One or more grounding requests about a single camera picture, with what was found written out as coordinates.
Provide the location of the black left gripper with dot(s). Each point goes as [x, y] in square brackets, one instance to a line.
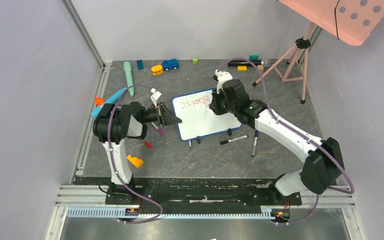
[164, 116]

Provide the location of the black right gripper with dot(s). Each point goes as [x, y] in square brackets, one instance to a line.
[218, 103]

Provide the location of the blue framed whiteboard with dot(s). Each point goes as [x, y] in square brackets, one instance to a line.
[198, 120]

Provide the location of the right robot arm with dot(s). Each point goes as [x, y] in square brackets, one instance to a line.
[322, 159]

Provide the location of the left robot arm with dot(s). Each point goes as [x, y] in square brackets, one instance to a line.
[113, 125]

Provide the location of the purple cap marker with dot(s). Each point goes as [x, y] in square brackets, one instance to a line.
[157, 128]

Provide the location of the yellow small block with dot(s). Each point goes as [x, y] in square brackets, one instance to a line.
[242, 68]

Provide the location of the black tube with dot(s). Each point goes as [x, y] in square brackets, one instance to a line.
[249, 63]

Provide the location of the wooden cube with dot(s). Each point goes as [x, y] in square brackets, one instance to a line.
[261, 68]

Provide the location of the teal block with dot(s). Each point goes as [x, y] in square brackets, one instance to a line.
[253, 57]

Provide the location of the blue cap marker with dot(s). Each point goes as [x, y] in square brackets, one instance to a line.
[256, 134]

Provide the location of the black cap marker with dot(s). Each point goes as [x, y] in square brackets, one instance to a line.
[223, 142]

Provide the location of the clear ball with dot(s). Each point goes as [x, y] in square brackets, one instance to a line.
[266, 62]

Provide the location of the yellow oval toy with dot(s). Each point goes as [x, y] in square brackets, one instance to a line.
[157, 69]

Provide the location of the green cube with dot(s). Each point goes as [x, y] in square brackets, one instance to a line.
[195, 61]

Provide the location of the blue toy car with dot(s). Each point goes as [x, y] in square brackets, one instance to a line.
[172, 64]

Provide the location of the yellow toy block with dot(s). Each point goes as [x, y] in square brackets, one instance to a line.
[135, 161]

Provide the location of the large mint toy marker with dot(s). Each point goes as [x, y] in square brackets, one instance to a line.
[127, 67]

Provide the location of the dark blue block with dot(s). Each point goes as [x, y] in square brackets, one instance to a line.
[140, 64]

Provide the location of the large blue toy marker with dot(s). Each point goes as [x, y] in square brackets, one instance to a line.
[111, 100]

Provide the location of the orange toy piece left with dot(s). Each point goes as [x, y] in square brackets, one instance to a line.
[99, 101]

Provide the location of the pink tripod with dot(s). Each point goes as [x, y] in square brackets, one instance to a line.
[301, 46]

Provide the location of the pink perforated panel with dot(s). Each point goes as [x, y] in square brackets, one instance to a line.
[351, 21]

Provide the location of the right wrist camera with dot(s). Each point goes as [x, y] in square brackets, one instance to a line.
[221, 77]

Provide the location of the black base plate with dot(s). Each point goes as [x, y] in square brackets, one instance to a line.
[192, 196]

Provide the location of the aluminium rail frame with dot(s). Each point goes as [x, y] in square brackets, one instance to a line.
[60, 213]

